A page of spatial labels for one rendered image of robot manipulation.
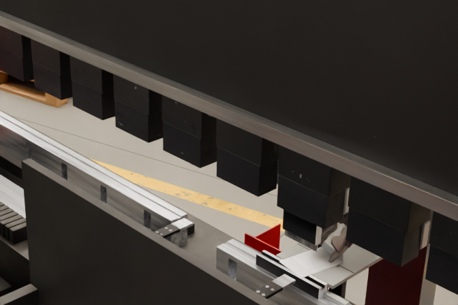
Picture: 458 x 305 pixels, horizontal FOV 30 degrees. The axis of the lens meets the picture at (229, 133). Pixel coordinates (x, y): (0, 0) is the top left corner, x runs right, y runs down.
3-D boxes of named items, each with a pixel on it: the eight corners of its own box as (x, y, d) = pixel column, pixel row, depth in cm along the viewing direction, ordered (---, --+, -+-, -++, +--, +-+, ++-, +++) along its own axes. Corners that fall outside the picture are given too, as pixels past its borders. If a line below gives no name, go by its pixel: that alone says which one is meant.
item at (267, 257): (326, 294, 199) (327, 283, 198) (317, 299, 197) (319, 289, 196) (264, 259, 212) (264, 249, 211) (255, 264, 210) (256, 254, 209)
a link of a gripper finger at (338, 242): (318, 255, 202) (332, 219, 204) (331, 263, 206) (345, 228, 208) (328, 258, 200) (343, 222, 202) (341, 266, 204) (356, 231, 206)
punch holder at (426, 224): (426, 252, 179) (435, 182, 172) (402, 267, 173) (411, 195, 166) (368, 225, 188) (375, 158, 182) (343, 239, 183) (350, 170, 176)
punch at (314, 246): (319, 250, 196) (322, 214, 192) (314, 253, 195) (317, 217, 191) (287, 233, 203) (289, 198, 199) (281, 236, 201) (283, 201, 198)
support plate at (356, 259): (399, 249, 215) (399, 246, 214) (332, 289, 198) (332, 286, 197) (342, 222, 226) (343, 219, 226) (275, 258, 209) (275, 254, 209)
